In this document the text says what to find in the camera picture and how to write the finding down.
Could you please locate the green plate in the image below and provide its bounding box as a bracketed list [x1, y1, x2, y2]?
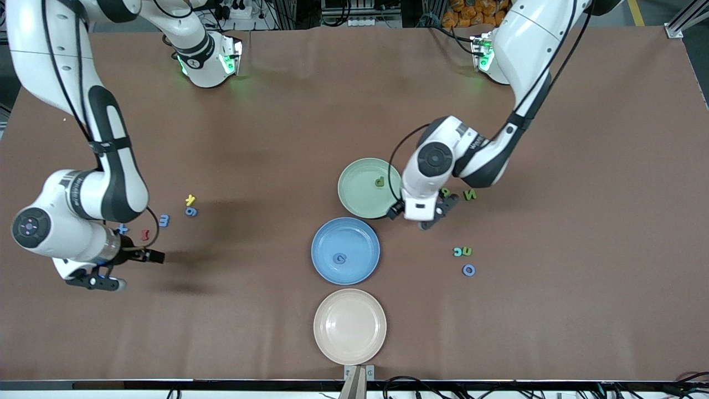
[337, 157, 404, 219]

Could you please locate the blue plate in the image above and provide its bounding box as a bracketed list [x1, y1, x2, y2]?
[311, 217, 381, 286]

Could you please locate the brown table cover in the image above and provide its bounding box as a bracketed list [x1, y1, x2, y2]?
[0, 25, 709, 383]

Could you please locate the beige plate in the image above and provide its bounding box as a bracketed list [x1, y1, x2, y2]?
[313, 288, 387, 366]

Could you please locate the white electronics box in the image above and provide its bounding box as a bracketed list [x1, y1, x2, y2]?
[320, 0, 403, 28]

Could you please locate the bag of oranges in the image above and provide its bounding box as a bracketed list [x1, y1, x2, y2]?
[441, 0, 513, 28]

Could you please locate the white power strip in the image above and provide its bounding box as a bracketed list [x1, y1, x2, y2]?
[213, 0, 254, 21]

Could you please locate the table edge rail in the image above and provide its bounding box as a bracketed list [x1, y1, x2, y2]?
[0, 379, 709, 393]

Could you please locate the black floor cable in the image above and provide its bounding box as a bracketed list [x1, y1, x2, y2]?
[382, 375, 460, 399]

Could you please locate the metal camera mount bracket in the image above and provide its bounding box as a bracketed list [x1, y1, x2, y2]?
[339, 364, 376, 399]

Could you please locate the aluminium frame profile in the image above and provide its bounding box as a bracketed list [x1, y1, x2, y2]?
[665, 0, 709, 39]

